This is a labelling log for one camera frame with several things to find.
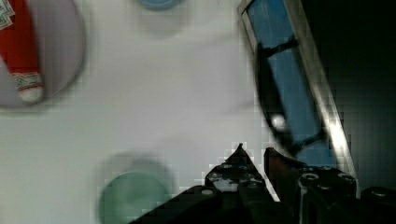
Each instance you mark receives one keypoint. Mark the blue bowl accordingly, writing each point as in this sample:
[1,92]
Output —
[159,4]

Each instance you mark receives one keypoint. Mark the red ketchup bottle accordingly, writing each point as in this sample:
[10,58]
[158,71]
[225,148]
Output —
[18,50]

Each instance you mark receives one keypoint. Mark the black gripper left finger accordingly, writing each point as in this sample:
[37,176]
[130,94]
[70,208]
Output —
[238,179]

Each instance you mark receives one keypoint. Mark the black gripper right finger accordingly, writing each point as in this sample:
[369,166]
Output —
[312,194]

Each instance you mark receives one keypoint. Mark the grey round plate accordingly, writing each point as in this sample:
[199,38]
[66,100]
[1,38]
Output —
[60,44]

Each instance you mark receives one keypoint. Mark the green mug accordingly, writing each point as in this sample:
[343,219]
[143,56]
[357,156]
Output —
[131,195]

